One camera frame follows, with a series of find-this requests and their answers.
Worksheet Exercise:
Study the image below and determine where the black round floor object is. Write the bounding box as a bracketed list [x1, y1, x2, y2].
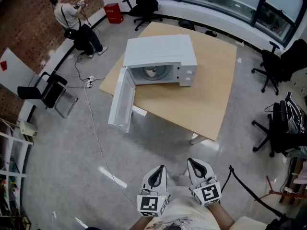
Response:
[178, 19, 196, 31]

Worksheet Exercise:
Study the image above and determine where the black and white backpack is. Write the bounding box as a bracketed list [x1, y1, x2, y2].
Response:
[279, 92, 306, 134]

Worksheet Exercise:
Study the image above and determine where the white table leg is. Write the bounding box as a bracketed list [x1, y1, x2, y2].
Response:
[190, 133, 209, 146]
[131, 105, 148, 117]

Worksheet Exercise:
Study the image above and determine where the large glass window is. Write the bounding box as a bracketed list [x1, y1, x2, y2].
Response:
[155, 0, 307, 48]

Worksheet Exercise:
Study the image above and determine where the black strap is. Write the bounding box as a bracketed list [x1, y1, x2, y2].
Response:
[220, 164, 288, 221]

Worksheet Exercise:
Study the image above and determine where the white cup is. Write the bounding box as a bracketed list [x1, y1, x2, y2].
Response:
[144, 66, 158, 78]

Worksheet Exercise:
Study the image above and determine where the white microwave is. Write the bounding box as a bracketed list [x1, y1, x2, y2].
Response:
[107, 34, 198, 133]

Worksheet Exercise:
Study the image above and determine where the person's right forearm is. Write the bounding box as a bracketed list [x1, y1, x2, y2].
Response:
[206, 202, 236, 230]

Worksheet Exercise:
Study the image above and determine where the white shelf unit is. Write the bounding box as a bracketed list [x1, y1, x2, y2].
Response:
[0, 118, 34, 230]

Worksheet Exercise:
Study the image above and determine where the red box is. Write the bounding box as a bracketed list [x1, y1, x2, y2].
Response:
[103, 3, 124, 24]

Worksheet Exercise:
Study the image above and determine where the person's left forearm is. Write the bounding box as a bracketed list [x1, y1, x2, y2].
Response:
[129, 215, 155, 230]

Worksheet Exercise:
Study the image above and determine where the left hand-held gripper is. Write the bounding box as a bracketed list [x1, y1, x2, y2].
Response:
[137, 164, 170, 217]

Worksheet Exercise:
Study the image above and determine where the black cable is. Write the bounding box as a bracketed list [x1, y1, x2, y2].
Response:
[74, 52, 106, 89]

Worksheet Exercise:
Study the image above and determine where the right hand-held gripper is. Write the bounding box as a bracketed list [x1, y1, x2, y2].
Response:
[187, 158, 222, 207]

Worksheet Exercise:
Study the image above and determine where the black office chair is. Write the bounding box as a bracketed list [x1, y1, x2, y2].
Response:
[251, 101, 307, 158]
[251, 39, 307, 96]
[122, 0, 164, 32]

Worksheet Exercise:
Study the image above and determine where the person's light printed clothing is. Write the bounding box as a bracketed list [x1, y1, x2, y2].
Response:
[134, 173, 223, 230]

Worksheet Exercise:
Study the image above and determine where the black folding chair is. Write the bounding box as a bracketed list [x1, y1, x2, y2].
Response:
[17, 71, 79, 119]

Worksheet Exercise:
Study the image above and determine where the small white heater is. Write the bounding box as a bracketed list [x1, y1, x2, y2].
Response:
[19, 120, 38, 137]

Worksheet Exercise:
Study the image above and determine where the red wooden stand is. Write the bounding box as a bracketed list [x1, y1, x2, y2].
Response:
[254, 175, 307, 202]

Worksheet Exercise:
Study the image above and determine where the white board with red label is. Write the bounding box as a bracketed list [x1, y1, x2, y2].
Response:
[0, 47, 41, 90]

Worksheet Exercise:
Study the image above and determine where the white cable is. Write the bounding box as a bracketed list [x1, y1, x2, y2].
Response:
[83, 81, 139, 208]

